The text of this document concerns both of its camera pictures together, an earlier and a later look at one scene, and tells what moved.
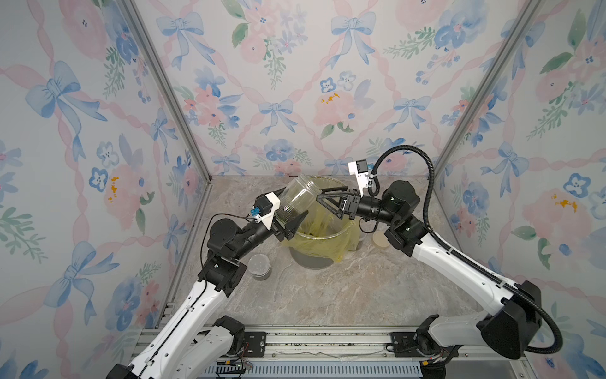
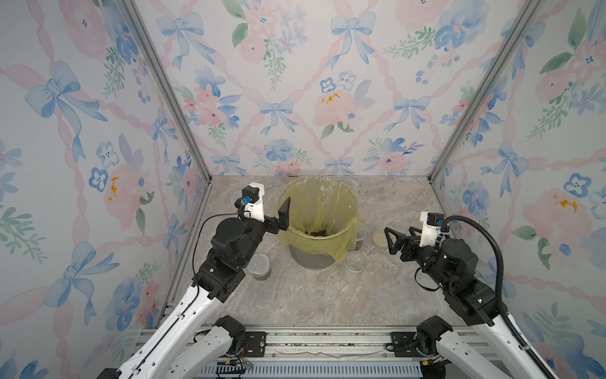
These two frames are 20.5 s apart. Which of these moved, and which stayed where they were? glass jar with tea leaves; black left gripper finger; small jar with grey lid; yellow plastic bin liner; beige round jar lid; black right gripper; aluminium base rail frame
Moved: black right gripper; glass jar with tea leaves; black left gripper finger
Stayed: beige round jar lid; small jar with grey lid; aluminium base rail frame; yellow plastic bin liner
